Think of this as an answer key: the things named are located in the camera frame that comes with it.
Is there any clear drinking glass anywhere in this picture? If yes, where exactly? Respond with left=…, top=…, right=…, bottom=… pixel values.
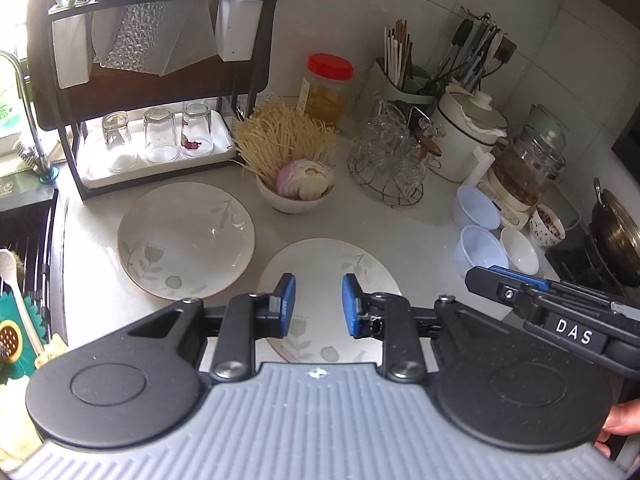
left=102, top=112, right=139, bottom=173
left=143, top=107, right=180, bottom=163
left=181, top=101, right=215, bottom=157

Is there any translucent plastic bowl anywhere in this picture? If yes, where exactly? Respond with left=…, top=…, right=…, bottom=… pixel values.
left=452, top=185, right=502, bottom=231
left=452, top=225, right=510, bottom=279

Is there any metal faucet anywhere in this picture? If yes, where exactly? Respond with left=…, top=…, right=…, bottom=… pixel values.
left=0, top=51, right=60, bottom=183

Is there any small floral ceramic plate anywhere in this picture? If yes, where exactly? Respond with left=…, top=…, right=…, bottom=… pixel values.
left=257, top=238, right=402, bottom=363

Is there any row of hanging black utensils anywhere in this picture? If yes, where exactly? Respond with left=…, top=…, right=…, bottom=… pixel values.
left=429, top=7, right=507, bottom=97

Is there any cream kettle base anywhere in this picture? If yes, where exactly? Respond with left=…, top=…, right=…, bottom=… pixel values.
left=477, top=180, right=539, bottom=231

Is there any white drip tray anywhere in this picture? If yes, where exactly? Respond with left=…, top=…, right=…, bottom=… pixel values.
left=80, top=109, right=236, bottom=184

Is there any white bowl holding onion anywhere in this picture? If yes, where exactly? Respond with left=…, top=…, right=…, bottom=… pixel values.
left=256, top=172, right=335, bottom=214

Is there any white lidded pot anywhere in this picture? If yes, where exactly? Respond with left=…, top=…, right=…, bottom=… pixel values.
left=430, top=85, right=510, bottom=184

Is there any silver textured cutting board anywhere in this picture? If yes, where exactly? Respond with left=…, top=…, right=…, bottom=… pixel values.
left=92, top=0, right=217, bottom=77

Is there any glass electric kettle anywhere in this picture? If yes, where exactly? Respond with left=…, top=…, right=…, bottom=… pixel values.
left=460, top=125, right=571, bottom=207

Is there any plain white ceramic bowl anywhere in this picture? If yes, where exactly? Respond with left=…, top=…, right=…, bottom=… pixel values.
left=500, top=226, right=541, bottom=276

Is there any white plastic spatula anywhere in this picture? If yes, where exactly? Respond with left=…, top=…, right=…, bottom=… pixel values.
left=0, top=249, right=48, bottom=356

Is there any red lid glass jar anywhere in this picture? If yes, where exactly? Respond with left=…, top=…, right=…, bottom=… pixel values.
left=299, top=53, right=355, bottom=128

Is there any cork lid glass jar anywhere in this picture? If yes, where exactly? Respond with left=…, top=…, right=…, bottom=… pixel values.
left=417, top=135, right=444, bottom=169

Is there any black gas stove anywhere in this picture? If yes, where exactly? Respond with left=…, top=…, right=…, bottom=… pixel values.
left=545, top=222, right=640, bottom=301

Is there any large floral ceramic plate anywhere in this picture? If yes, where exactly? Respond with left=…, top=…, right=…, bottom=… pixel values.
left=117, top=181, right=256, bottom=300

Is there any white utensil holder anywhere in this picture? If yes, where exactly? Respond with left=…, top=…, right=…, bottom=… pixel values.
left=51, top=6, right=93, bottom=88
left=215, top=0, right=264, bottom=62

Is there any dried noodle bundle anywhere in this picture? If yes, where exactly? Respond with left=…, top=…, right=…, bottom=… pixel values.
left=231, top=102, right=341, bottom=188

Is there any green chopstick holder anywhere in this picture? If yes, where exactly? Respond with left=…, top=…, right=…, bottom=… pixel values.
left=376, top=57, right=440, bottom=107

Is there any bundle of chopsticks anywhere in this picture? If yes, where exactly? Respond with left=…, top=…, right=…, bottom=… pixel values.
left=384, top=20, right=415, bottom=89

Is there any halved onion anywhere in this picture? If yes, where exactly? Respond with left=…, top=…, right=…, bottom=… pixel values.
left=276, top=159, right=335, bottom=201

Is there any metal wok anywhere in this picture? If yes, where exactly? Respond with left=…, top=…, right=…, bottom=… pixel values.
left=591, top=176, right=640, bottom=282

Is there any person's right hand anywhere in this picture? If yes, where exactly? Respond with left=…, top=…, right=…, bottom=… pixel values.
left=594, top=397, right=640, bottom=458

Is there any round wire basket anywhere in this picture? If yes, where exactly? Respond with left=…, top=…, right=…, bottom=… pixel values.
left=347, top=135, right=426, bottom=207

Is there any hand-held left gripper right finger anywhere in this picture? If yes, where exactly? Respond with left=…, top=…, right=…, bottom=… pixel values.
left=341, top=272, right=506, bottom=381

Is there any pile of glass cups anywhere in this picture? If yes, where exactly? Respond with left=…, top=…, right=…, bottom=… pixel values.
left=350, top=100, right=447, bottom=196

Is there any floral bowl with tea leaves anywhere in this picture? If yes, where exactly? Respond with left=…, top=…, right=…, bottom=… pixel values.
left=529, top=203, right=568, bottom=248

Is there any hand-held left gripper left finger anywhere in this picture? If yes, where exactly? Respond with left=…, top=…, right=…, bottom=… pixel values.
left=127, top=272, right=297, bottom=383

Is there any green flower sink strainer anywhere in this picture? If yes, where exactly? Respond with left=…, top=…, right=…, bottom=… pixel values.
left=0, top=292, right=51, bottom=377

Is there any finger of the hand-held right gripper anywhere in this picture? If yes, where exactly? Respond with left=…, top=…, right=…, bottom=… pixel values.
left=487, top=264, right=553, bottom=293
left=465, top=266, right=540, bottom=320

